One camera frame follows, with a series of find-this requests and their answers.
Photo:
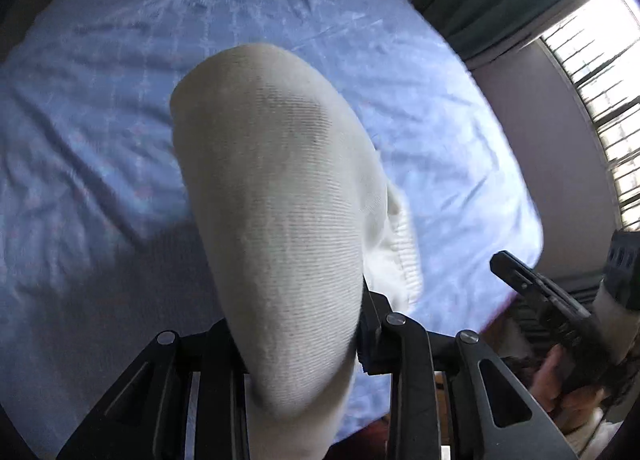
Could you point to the person's right hand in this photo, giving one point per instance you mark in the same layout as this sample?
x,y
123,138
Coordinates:
x,y
548,389

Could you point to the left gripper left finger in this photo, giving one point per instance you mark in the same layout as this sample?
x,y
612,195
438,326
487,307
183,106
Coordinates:
x,y
181,398

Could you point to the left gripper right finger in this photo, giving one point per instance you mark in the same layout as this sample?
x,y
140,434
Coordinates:
x,y
455,384

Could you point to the barred window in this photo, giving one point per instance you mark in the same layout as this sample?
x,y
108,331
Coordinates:
x,y
597,47

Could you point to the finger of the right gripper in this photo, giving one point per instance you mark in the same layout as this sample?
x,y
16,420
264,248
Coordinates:
x,y
526,282

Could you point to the cream white pants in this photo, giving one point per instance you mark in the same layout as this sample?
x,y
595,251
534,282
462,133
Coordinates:
x,y
297,217

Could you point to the blue floral bed cover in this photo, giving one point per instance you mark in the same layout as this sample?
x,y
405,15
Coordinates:
x,y
98,249

